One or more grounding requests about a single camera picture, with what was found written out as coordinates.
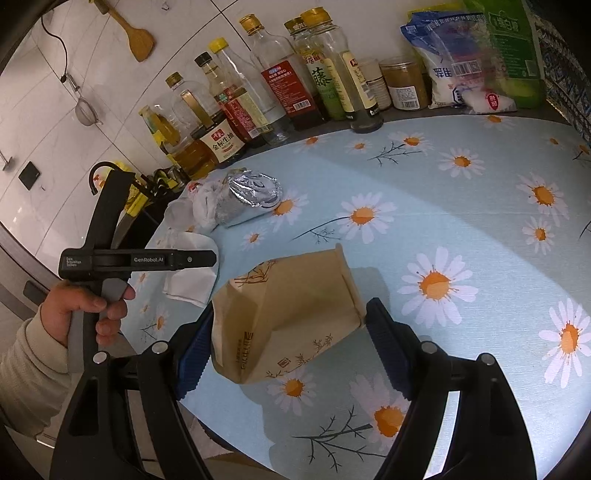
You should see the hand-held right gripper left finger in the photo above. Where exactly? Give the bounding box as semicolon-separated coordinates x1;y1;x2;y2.
51;307;215;480

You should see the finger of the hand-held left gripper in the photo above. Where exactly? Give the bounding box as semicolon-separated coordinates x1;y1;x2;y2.
167;250;219;271

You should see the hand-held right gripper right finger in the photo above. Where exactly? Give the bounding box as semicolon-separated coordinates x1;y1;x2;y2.
365;298;540;480

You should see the white paper napkin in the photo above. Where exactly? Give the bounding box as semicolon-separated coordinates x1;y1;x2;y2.
161;230;219;308

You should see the white orange plastic bag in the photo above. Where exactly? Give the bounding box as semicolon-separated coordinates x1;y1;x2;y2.
165;180;232;232

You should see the silver foil bag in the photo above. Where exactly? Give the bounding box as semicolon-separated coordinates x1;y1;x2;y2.
216;168;283;228

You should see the brown paper bag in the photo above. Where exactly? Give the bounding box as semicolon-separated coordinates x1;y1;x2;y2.
210;244;368;386

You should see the person's left forearm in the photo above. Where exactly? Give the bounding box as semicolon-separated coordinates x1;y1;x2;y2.
0;318;89;437

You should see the person's left hand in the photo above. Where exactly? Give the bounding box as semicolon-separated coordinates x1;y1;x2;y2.
41;281;137;348

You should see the black yellow cloth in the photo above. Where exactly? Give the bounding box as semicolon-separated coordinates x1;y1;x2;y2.
124;168;186;217

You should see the black faucet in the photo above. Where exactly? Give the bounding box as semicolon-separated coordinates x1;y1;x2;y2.
89;161;124;195

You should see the large clear oil jug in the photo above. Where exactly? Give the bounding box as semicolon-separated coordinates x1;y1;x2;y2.
157;71;220;182

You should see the floral light blue tablecloth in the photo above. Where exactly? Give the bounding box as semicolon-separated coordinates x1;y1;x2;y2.
124;108;591;480

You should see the green label yellow cap bottle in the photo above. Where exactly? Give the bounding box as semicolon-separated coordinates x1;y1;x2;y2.
140;105;182;158

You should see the metal strainer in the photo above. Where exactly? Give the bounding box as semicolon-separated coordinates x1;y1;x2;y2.
65;74;103;127

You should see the black cap red label bottle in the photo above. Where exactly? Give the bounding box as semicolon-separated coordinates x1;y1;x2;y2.
194;52;271;149

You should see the clear bottle yellow cap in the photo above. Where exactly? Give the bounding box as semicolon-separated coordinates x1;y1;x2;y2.
208;38;278;139

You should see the clear bottle red label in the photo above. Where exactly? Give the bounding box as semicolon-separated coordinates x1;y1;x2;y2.
239;14;319;141

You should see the green label sauce bottle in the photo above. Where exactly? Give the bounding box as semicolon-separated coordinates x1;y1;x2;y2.
283;17;345;131

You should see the wooden spatula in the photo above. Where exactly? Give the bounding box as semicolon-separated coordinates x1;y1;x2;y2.
95;0;155;63

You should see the slim bottle beige label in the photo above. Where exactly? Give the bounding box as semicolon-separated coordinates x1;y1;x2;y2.
301;8;385;134

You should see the small spice jar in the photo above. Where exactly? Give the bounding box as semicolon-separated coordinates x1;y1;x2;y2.
358;58;392;112

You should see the brown powder jar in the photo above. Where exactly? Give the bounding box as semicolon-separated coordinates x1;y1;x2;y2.
379;56;431;112

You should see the small white packet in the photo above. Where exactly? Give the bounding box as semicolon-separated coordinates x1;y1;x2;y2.
461;88;518;114

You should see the blue white plastic bag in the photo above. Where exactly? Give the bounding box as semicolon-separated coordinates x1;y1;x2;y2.
400;10;499;110

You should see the green plastic bag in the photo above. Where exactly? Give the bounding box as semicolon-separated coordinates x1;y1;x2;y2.
463;0;549;110

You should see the black wall outlet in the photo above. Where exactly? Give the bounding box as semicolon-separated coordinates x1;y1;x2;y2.
18;161;42;190

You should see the black wall cable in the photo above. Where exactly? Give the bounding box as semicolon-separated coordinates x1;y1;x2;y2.
41;13;70;84

